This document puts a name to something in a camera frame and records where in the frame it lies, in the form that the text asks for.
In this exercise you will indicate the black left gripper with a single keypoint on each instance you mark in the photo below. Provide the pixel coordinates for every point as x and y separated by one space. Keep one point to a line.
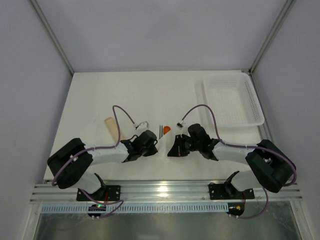
152 146

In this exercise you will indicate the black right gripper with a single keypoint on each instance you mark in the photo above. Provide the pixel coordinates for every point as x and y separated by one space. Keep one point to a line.
178 145

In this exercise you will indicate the white paper napkin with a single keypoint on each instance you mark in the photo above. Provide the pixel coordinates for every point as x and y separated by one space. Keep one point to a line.
165 144

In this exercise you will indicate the orange plastic spoon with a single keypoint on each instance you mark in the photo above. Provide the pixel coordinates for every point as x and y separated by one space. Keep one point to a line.
166 129

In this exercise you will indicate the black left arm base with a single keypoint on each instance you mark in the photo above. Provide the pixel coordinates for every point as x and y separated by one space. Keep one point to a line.
104 194

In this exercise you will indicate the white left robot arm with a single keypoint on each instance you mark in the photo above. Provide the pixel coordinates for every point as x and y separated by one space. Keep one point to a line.
69 165

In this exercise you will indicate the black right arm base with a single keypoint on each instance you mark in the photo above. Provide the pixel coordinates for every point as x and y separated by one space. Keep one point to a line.
226 191

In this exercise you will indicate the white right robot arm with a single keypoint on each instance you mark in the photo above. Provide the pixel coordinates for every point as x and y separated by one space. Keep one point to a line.
269 167

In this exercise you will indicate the beige utensil case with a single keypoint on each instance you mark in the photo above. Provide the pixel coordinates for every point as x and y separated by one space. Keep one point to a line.
114 130

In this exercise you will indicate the white perforated plastic basket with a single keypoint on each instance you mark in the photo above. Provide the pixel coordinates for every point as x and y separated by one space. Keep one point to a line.
232 98

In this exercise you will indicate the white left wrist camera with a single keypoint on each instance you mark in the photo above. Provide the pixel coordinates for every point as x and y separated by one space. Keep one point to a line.
142 125

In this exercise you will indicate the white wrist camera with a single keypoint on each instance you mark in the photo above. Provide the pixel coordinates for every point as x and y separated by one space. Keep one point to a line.
142 125
181 124

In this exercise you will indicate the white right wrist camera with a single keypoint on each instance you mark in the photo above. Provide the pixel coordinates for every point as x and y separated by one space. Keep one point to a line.
181 124

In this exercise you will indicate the slotted white cable duct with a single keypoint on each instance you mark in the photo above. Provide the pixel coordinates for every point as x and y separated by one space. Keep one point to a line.
133 208

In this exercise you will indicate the aluminium front rail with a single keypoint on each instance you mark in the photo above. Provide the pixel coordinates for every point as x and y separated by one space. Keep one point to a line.
143 191

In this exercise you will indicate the left aluminium frame post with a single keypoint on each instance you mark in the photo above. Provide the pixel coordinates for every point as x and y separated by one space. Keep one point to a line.
51 34

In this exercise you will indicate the aluminium frame post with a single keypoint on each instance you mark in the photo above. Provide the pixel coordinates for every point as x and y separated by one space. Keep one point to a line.
51 34
272 33

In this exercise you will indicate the right aluminium frame post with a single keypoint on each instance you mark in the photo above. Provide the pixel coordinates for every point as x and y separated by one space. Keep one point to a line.
272 33

